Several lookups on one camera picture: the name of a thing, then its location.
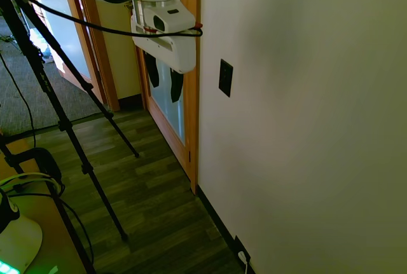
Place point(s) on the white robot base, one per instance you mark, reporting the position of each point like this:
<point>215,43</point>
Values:
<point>16,232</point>

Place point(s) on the white power plug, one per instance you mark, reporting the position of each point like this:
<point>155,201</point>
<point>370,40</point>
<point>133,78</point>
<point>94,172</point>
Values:
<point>243,257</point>

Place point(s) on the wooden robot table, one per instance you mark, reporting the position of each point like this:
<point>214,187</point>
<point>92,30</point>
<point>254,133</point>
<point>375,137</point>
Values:
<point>41,210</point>

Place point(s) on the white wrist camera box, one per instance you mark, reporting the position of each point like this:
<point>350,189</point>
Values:
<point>165,18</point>

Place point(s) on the black wall light switch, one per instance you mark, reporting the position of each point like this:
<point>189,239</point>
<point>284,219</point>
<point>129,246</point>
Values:
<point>225,77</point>

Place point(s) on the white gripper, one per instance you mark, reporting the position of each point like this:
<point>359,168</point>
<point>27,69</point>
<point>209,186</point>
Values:
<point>173,50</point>

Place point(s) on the black wall power outlet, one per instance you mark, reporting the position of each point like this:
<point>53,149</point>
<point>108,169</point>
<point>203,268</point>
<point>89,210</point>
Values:
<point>241,248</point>

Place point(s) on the black camera tripod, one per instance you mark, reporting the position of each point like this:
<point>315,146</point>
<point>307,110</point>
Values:
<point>63,112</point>

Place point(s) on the wooden door frame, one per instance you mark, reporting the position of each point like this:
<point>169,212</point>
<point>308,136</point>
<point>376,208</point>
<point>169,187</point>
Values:
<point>95,51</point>

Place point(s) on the black table clamp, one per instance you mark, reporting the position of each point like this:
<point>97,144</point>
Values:
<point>35,162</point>

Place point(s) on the frosted glass partition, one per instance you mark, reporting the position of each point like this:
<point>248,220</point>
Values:
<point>60,29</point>

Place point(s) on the black baseboard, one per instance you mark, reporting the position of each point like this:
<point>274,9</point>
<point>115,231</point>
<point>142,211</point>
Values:
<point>222,223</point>

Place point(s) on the wooden glass-panel door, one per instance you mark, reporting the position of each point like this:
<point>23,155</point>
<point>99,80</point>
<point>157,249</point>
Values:
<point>168,108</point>

